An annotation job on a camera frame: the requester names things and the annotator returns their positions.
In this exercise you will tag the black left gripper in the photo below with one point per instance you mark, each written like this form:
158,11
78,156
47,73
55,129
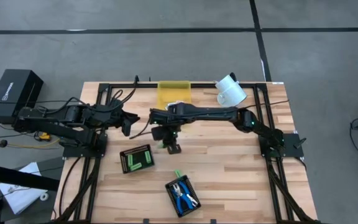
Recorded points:
115,117

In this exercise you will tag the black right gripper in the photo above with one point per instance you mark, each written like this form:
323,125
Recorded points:
171,133

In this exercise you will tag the green eraser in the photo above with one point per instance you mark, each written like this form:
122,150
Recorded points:
148,156
136,167
130,160
162,145
177,173

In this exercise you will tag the black slotted basket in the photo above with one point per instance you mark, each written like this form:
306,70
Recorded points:
138,149
194,188

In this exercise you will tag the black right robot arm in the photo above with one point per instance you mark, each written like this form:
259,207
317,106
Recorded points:
210,113

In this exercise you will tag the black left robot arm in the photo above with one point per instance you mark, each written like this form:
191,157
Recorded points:
73,119

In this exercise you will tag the yellow transparent plastic tray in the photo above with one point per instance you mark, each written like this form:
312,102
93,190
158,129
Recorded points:
172,91

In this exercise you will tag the white tape roll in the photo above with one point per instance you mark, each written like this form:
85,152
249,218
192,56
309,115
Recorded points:
42,196

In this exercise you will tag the black computer box with logo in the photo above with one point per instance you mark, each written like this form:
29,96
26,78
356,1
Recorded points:
11,90

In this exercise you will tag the black power plug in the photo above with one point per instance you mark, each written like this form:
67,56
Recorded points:
2,143

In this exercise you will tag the dark side desk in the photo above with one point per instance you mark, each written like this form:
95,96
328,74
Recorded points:
11,177

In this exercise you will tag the white paper sheet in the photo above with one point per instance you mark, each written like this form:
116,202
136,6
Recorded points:
20,196

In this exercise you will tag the black aluminium table frame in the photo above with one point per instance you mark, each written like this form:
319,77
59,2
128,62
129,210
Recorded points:
197,85

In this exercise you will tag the black edge bracket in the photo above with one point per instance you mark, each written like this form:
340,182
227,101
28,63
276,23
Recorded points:
146,221
213,221

